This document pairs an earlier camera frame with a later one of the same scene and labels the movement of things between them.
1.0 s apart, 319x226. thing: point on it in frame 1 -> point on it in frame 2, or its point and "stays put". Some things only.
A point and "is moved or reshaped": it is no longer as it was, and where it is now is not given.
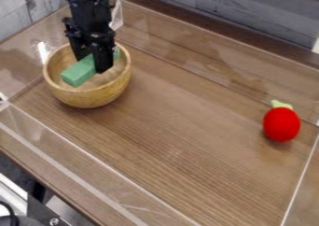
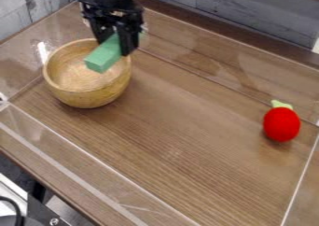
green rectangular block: x=83 y=70 is moved or reshaped
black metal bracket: x=42 y=213 stays put
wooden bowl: x=101 y=90 stays put
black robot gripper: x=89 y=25 -> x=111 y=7
